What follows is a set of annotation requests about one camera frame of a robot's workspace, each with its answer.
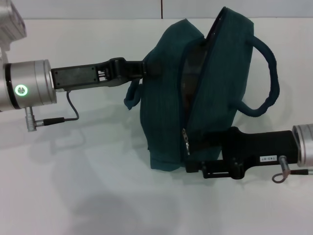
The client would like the dark teal fabric bag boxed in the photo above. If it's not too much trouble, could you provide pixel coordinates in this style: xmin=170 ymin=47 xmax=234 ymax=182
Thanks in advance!
xmin=123 ymin=6 xmax=280 ymax=172

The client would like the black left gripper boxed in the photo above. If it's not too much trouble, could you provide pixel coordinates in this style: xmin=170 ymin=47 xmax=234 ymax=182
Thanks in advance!
xmin=50 ymin=57 xmax=162 ymax=91

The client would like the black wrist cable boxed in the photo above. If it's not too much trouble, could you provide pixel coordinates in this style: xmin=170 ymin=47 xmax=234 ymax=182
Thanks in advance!
xmin=272 ymin=155 xmax=313 ymax=184
xmin=25 ymin=90 xmax=81 ymax=133

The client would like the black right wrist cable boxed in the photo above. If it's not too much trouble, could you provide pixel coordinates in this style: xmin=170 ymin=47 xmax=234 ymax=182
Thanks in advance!
xmin=272 ymin=155 xmax=313 ymax=184

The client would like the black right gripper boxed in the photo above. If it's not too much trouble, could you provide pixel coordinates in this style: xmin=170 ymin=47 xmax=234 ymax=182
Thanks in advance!
xmin=185 ymin=126 xmax=301 ymax=180

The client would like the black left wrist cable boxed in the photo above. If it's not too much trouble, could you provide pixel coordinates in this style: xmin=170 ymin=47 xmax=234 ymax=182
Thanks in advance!
xmin=25 ymin=90 xmax=81 ymax=133

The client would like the metal zipper pull ring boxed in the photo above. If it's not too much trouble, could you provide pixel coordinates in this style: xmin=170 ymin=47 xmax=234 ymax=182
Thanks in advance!
xmin=181 ymin=127 xmax=191 ymax=156

